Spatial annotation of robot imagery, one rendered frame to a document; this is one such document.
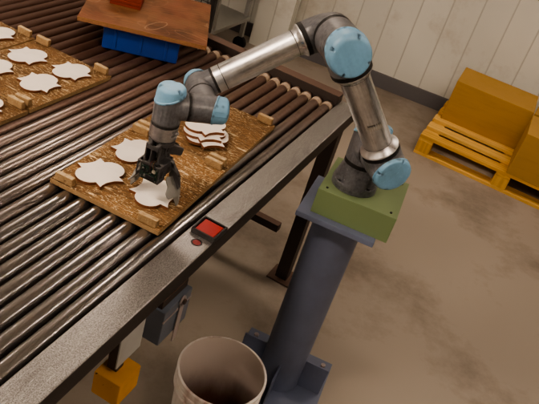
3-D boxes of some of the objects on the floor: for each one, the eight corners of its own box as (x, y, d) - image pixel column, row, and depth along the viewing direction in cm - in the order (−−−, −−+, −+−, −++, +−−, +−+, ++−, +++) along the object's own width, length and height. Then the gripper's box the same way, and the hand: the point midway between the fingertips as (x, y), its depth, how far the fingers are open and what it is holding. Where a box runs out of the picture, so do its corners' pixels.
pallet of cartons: (589, 180, 516) (622, 130, 491) (587, 232, 445) (625, 175, 420) (436, 115, 543) (459, 63, 518) (411, 154, 473) (437, 96, 448)
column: (331, 365, 284) (407, 203, 237) (305, 432, 253) (387, 259, 206) (250, 329, 290) (309, 162, 243) (216, 389, 258) (274, 211, 211)
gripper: (120, 129, 174) (111, 190, 185) (185, 159, 171) (172, 220, 182) (138, 118, 181) (128, 177, 192) (200, 147, 178) (187, 205, 189)
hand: (155, 194), depth 189 cm, fingers open, 14 cm apart
